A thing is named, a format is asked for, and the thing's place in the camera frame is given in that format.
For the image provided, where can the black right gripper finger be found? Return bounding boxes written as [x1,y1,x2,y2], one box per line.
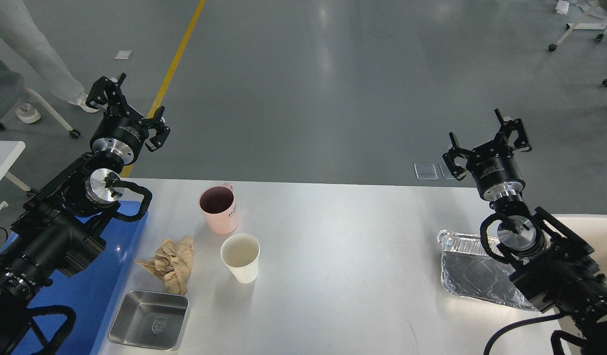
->
[442,132,476,180]
[491,109,533,154]

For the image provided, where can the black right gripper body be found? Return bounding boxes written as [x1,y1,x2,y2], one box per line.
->
[467,150,526,201]

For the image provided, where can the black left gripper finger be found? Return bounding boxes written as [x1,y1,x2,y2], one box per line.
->
[137,106,171,151]
[85,73,128,117]

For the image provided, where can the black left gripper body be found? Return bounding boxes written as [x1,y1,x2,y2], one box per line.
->
[90,112,149,165]

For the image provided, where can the aluminium foil tray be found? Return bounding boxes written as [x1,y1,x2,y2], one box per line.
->
[436,230,537,312]

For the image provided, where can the pink mug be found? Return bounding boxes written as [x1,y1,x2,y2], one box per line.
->
[199,183,239,235]

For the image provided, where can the square steel container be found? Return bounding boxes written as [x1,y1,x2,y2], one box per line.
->
[107,289,190,351]

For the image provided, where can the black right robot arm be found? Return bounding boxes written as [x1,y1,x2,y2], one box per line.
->
[442,109,607,355]

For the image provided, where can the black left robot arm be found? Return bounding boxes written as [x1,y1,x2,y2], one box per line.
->
[0,73,171,355]

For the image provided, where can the person in grey trousers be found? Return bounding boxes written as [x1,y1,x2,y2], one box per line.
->
[0,0,98,113]

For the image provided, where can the white bin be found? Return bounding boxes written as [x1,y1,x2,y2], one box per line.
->
[555,214,607,285]

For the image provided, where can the white side table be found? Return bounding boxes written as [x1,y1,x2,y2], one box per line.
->
[0,140,31,196]

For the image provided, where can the crumpled brown paper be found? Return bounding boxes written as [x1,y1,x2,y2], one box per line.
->
[134,236,195,296]

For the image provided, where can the white paper cup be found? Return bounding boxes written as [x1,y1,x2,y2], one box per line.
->
[220,233,261,284]

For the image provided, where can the blue plastic tray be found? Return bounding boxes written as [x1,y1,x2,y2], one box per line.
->
[0,197,150,355]

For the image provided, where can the white wheeled frame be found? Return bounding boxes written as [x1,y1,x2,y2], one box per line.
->
[547,0,607,52]

